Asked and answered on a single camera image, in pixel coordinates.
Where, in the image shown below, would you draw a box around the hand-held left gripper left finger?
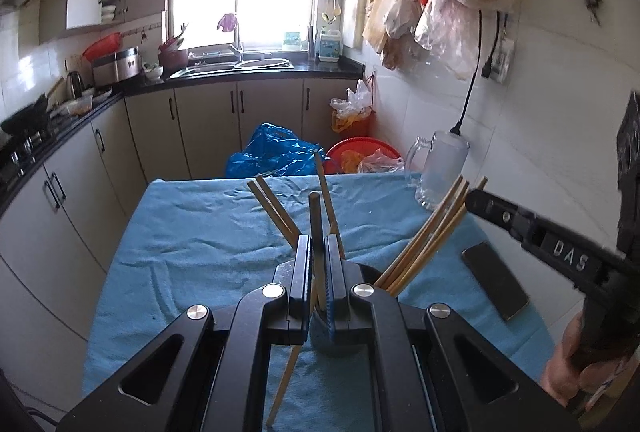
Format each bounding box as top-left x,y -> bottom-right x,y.
57,234 -> 314,432

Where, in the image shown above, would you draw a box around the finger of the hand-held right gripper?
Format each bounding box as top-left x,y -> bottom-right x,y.
466,189 -> 543,247

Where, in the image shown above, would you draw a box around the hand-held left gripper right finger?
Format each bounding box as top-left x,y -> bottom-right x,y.
325,234 -> 581,432

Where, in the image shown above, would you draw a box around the wooden chopstick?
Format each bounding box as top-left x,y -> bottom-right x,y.
265,345 -> 305,428
309,192 -> 322,313

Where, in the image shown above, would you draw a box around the bunch of chopsticks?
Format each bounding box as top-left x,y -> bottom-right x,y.
246,152 -> 489,300

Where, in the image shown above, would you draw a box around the dark round utensil holder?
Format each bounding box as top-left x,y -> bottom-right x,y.
309,262 -> 383,359

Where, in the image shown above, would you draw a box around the person's right hand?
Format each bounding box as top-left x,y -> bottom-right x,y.
542,312 -> 640,413

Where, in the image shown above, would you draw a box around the black smartphone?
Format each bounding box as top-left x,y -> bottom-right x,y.
461,241 -> 530,321

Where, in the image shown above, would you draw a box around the clear glass mug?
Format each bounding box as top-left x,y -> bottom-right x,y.
404,130 -> 471,211

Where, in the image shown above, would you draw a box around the blue table cloth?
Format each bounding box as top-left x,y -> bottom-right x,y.
82,172 -> 558,432

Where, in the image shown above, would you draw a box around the clear plastic bag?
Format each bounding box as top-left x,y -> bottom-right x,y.
356,149 -> 404,173

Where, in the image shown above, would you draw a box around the blue plastic bag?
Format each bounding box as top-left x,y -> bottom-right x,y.
224,123 -> 328,179

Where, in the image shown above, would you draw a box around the red plastic basin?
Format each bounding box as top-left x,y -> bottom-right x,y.
325,137 -> 405,175

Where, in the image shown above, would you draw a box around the orange trash bin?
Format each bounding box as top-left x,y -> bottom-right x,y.
331,108 -> 374,139

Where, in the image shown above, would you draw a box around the clear bin liner bag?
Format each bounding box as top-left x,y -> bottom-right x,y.
328,79 -> 374,119

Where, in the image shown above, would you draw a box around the beige base cabinets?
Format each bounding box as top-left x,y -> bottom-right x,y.
0,76 -> 374,363

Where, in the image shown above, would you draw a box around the black kitchen countertop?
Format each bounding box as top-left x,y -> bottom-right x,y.
0,59 -> 363,213

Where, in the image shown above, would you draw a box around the steel sink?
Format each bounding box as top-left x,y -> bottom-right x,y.
170,56 -> 296,78

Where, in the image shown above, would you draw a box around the white detergent bottle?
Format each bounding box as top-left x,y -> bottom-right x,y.
318,27 -> 344,62

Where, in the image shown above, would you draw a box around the metal faucet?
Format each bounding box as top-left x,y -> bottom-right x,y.
229,24 -> 247,63

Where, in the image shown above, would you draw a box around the dark red pot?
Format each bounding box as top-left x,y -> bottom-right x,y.
158,39 -> 190,70

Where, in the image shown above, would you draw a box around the steel rice cooker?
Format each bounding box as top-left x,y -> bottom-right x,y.
91,46 -> 141,85

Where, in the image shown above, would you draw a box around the stainless kettle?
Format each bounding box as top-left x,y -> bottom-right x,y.
64,70 -> 86,98

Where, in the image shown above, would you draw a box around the red colander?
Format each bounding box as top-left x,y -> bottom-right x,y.
82,32 -> 124,62

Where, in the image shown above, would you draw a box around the gas stove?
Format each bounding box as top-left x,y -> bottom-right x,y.
0,122 -> 57,179

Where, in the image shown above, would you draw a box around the black wok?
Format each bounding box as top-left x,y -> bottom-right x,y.
0,95 -> 51,135

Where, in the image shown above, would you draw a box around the black power cable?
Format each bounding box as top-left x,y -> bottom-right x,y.
447,9 -> 484,136
481,10 -> 502,80

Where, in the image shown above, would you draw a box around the white wall socket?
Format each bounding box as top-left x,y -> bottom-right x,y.
489,36 -> 516,85

